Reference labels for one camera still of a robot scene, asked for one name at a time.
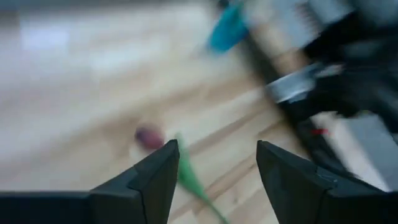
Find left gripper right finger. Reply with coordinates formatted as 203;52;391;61
256;140;398;224

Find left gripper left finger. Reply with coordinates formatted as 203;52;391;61
0;139;180;224

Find red tulip with long stem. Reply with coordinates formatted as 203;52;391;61
134;124;231;224

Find blue glass vase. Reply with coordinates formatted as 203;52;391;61
207;1;251;54

